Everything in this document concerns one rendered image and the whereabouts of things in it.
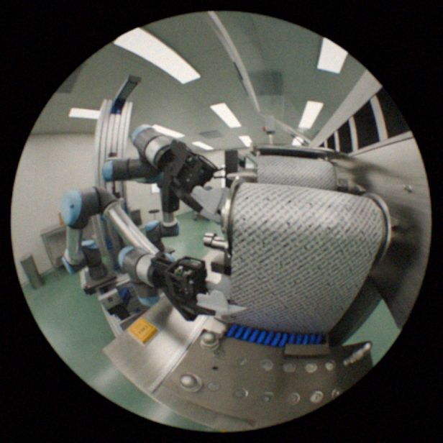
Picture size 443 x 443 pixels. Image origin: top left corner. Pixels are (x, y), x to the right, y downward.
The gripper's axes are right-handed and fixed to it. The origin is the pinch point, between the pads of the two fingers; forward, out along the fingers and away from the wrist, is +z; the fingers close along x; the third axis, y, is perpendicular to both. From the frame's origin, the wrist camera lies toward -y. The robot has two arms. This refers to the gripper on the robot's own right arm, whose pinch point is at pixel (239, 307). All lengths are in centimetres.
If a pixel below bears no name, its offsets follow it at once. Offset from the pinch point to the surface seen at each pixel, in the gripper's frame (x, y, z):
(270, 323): -0.2, -3.0, 6.7
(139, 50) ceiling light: 28, 170, -100
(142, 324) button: -8.5, -16.6, -26.6
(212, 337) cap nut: -7.2, -2.0, -2.5
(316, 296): -0.3, 6.0, 12.9
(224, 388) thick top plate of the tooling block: -15.1, -6.0, 2.9
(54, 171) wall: -17, 87, -357
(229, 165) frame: 33.1, 29.1, -13.7
